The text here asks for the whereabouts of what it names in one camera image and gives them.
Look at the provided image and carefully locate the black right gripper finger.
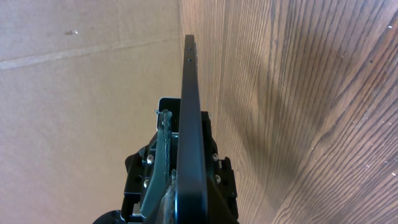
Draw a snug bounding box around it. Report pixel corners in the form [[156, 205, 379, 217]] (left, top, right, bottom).
[[155, 169, 177, 224]]

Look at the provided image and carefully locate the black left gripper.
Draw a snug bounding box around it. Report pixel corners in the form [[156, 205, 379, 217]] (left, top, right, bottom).
[[95, 97, 239, 223]]

